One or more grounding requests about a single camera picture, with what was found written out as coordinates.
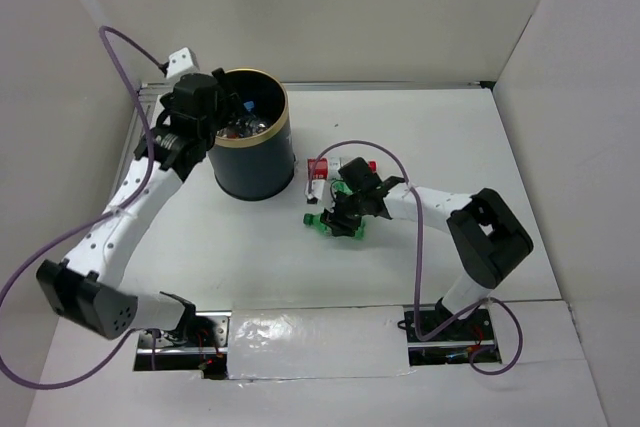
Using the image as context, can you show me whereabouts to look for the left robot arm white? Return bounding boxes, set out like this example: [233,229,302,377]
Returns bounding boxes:
[36,69,245,346]

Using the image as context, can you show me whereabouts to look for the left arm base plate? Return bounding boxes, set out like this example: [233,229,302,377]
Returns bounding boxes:
[133,311,232,380]

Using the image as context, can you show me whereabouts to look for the white plastic sheet front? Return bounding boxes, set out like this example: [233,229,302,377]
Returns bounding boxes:
[227,306,410,381]

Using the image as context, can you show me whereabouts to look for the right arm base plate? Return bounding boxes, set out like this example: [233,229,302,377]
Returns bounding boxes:
[397,306,502,367]

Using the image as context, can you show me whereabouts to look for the red cap bottle front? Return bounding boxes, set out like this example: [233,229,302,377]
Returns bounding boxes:
[217,115,271,139]

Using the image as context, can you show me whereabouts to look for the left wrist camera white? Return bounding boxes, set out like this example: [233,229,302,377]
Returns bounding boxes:
[161,47,200,80]

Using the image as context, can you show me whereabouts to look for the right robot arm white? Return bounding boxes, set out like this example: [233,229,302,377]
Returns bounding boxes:
[320,157,534,339]

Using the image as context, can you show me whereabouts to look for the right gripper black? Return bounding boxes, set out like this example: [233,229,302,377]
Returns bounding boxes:
[321,189,368,237]

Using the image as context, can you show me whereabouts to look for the aluminium frame rail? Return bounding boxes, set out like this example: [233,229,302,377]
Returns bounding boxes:
[94,86,159,248]
[137,79,496,94]

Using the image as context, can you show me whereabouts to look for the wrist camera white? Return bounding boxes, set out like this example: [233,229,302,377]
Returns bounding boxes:
[161,47,200,80]
[304,179,326,205]

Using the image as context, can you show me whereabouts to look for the red label bottle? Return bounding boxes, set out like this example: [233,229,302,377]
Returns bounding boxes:
[307,156,354,181]

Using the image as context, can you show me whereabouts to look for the dark blue round bin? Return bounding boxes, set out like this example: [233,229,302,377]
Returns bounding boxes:
[208,69,295,201]

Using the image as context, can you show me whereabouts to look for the aluminium frame rail left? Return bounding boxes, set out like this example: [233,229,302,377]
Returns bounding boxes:
[94,86,159,248]

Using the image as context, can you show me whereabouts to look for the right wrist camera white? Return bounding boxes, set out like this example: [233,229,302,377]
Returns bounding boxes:
[304,179,326,205]

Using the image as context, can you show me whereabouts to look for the aluminium frame rail back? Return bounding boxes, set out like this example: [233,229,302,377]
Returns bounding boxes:
[137,79,496,94]

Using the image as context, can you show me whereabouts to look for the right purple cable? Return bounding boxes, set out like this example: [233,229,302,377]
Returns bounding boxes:
[307,140,524,374]

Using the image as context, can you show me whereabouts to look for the green bottle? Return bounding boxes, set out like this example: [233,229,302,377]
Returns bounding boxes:
[329,180,352,198]
[303,213,365,240]

